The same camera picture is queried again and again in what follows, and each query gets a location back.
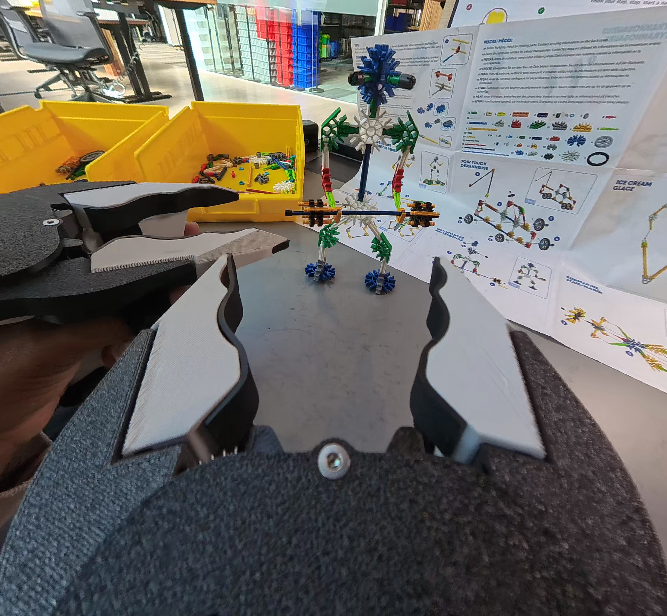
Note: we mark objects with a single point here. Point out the white instruction sheet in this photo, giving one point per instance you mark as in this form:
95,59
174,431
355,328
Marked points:
547,105

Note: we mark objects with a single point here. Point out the grey mesh office chair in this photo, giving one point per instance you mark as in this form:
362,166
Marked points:
67,27

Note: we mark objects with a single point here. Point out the pile of loose toy parts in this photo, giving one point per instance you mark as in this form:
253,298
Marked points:
245,167

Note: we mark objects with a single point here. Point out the multicoloured construction toy model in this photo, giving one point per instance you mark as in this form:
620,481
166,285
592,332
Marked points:
371,131

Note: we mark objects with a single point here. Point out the yellow plastic bin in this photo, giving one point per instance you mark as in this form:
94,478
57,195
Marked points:
31,131
219,126

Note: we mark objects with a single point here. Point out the red and blue storage crates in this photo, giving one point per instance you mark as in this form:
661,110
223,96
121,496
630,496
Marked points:
281,42

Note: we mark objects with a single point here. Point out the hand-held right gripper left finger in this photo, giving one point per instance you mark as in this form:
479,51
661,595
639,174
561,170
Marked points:
182,365

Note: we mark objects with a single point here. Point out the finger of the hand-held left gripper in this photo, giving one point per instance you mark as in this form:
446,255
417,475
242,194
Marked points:
182,248
156,196

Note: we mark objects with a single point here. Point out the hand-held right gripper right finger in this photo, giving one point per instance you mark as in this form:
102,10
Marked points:
484,365

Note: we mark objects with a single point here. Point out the black device with green display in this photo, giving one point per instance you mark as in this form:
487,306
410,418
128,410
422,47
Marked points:
311,137

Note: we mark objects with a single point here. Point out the thin blue toy rod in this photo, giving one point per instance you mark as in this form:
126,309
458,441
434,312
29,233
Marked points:
388,214

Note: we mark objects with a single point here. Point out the black orange toy wheel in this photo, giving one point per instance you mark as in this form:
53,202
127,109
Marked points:
423,214
318,213

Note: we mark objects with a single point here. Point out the lime green toy rod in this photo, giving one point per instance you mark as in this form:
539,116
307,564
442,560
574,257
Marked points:
397,199
329,194

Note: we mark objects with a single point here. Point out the small heap of toy parts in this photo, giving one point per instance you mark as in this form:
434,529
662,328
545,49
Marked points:
78,163

